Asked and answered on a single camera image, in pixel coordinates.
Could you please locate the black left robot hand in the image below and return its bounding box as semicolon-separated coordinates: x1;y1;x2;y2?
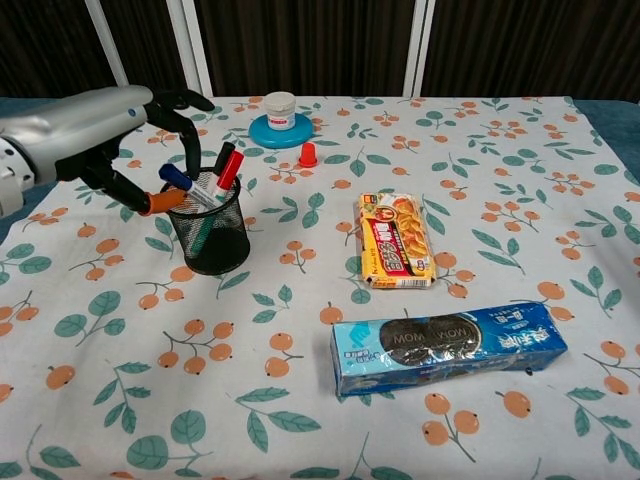
54;89;216;217

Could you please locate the blue cap marker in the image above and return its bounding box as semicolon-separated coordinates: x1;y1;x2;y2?
158;163;219;208

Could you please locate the black cap marker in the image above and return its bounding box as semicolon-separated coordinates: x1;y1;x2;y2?
212;141;237;177

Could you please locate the red cap marker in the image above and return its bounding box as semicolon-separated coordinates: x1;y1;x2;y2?
191;151;246;256

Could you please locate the black mesh pen holder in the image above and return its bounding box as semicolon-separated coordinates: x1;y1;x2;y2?
160;168;252;275

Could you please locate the blue round coaster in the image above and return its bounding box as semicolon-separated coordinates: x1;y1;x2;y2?
248;113;316;150

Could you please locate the white plastic jar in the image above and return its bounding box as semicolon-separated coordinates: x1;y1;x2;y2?
264;91;297;132

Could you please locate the floral print tablecloth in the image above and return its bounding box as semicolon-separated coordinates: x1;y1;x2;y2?
0;94;640;480

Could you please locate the yellow snack packet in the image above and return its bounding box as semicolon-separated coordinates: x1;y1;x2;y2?
355;191;440;292

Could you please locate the blue cookie package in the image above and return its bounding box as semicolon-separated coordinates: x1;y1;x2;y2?
329;300;570;399

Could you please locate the white double frame post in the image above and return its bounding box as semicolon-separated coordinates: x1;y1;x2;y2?
165;0;215;98

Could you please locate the white slanted frame post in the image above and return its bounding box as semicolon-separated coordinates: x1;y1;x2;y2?
83;0;134;92

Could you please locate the white upright frame post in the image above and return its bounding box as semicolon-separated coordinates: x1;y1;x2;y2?
401;0;437;97

